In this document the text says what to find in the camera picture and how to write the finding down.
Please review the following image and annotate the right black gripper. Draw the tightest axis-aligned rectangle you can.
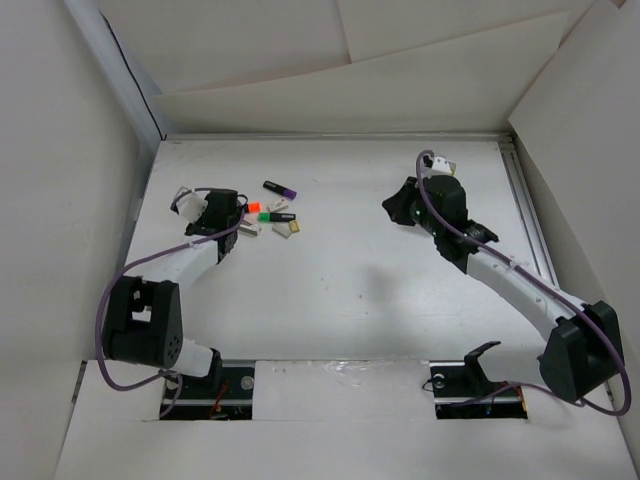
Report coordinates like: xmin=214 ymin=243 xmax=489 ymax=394
xmin=382 ymin=176 xmax=443 ymax=237

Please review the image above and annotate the pink white stapler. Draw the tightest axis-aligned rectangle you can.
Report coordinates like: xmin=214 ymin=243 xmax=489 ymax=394
xmin=239 ymin=218 xmax=262 ymax=237

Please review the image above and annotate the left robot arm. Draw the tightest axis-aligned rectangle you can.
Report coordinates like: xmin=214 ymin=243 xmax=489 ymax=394
xmin=96 ymin=187 xmax=248 ymax=397

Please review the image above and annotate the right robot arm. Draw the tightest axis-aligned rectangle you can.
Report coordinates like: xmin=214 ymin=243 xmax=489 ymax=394
xmin=382 ymin=176 xmax=627 ymax=402

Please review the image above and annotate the orange cap highlighter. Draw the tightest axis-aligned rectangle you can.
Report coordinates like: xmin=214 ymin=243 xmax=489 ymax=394
xmin=245 ymin=202 xmax=263 ymax=214

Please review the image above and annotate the green cap highlighter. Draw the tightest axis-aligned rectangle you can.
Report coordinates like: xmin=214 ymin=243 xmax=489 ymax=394
xmin=257 ymin=212 xmax=297 ymax=223

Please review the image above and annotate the purple cap highlighter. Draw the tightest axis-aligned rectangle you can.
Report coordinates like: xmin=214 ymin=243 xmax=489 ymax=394
xmin=263 ymin=181 xmax=297 ymax=200

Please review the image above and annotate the white staples box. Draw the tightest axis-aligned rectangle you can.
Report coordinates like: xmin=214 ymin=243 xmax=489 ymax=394
xmin=267 ymin=198 xmax=289 ymax=213

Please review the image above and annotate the white grey eraser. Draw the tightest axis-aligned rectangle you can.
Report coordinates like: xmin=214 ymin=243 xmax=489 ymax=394
xmin=272 ymin=223 xmax=292 ymax=239

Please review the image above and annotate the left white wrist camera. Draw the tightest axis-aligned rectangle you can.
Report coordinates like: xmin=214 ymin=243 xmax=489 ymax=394
xmin=170 ymin=187 xmax=208 ymax=223

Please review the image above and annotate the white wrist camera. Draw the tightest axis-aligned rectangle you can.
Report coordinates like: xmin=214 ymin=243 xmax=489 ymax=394
xmin=421 ymin=155 xmax=456 ymax=177
xmin=170 ymin=187 xmax=208 ymax=223

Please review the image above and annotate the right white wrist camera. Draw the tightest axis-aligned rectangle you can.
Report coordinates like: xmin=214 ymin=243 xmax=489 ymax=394
xmin=421 ymin=155 xmax=456 ymax=177

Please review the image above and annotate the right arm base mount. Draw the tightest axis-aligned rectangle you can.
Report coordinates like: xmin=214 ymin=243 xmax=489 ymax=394
xmin=422 ymin=341 xmax=528 ymax=420

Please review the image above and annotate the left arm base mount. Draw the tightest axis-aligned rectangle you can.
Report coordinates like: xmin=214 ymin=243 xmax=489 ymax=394
xmin=159 ymin=350 xmax=256 ymax=421

